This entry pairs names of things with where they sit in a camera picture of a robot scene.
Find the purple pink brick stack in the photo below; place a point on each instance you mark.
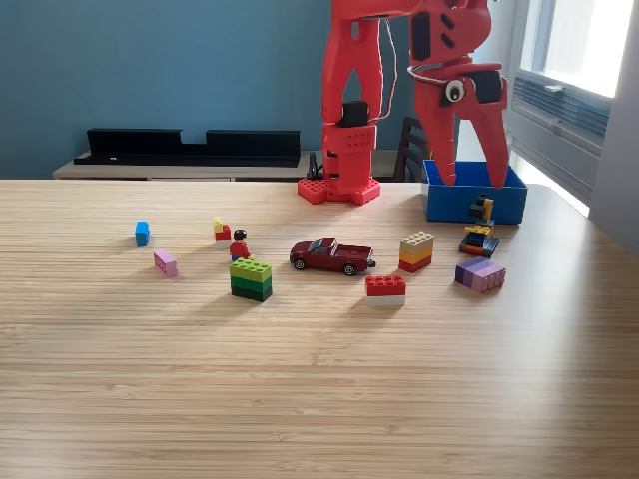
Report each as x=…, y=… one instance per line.
x=479, y=274

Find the green lego brick stack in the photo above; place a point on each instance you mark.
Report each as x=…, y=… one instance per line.
x=250, y=282

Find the pink lego brick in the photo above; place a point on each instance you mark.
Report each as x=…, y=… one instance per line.
x=166, y=263

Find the blue plastic bin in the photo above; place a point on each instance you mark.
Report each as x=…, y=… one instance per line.
x=449, y=204

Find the small blue lego brick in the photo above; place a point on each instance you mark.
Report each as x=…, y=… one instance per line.
x=142, y=234

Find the dark wooden chair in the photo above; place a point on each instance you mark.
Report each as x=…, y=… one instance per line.
x=412, y=149

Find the grey vent unit under window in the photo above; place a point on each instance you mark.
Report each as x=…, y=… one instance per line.
x=559, y=130

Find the small yellow toy digger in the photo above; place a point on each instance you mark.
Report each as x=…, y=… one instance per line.
x=479, y=234

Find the tan orange red brick stack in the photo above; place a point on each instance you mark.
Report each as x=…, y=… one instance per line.
x=415, y=253

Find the black table clamp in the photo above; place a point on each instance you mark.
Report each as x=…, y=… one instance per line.
x=313, y=169

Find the bright window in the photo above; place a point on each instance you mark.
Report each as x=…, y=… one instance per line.
x=589, y=40

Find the dark red toy car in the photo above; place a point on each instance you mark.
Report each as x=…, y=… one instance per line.
x=329, y=255

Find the toy figure red shirt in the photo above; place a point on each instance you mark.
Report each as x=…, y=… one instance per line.
x=239, y=247

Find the yellow red white brick stack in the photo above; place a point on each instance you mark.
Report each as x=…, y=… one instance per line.
x=222, y=233

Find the pale wooden sideboard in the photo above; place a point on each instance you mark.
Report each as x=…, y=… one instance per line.
x=150, y=172

